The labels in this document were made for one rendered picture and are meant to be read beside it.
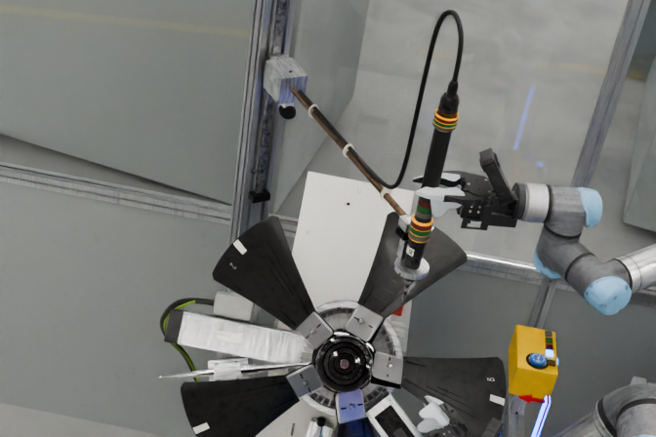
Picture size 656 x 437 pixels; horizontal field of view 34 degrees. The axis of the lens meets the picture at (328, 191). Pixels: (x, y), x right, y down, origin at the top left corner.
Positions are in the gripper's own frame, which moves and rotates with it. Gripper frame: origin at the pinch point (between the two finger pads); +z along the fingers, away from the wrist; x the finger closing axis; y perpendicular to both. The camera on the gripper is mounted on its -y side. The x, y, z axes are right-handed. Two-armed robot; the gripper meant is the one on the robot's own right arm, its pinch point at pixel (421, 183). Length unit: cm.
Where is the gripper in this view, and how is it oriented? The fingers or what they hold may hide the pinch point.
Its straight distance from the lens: 206.0
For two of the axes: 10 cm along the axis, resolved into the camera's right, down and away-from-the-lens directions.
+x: -0.4, -5.7, 8.2
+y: -1.3, 8.2, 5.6
